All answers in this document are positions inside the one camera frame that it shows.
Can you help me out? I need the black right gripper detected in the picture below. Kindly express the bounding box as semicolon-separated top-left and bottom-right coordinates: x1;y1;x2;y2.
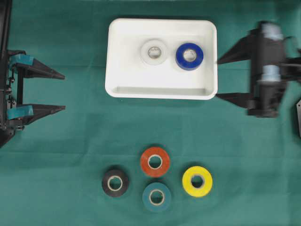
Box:
216;21;301;118

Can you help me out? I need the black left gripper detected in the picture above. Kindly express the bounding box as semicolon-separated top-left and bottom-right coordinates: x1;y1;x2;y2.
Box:
0;49;66;132

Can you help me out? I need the blue tape roll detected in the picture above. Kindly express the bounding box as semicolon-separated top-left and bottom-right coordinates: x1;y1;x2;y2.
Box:
175;43;204;71

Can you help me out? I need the white tape roll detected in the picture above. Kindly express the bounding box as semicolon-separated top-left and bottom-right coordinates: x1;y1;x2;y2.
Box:
140;39;168;65

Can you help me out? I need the white plastic tray case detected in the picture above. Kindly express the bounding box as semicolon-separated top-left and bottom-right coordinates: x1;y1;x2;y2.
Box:
105;18;218;100

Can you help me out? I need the yellow tape roll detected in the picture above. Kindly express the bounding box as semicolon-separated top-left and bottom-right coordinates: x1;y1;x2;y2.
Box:
182;166;213;198

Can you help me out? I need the red tape roll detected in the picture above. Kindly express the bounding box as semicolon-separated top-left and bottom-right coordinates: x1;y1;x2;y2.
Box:
140;147;170;178

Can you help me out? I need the black tape roll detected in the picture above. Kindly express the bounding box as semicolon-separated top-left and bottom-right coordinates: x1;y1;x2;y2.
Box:
102;169;129;197

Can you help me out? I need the teal green tape roll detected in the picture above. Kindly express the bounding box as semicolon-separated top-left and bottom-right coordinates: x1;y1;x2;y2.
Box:
142;182;172;212

